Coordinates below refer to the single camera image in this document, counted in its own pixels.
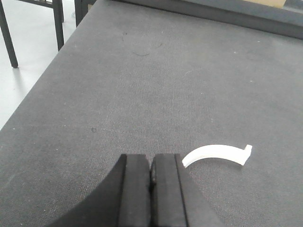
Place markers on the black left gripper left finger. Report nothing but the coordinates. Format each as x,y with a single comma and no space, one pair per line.
122,199

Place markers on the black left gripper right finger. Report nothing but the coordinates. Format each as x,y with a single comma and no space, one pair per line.
176,201

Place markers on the black chair leg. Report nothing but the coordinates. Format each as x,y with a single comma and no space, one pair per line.
7,38

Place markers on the white curved pipe clamp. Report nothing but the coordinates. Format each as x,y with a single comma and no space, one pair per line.
231,153

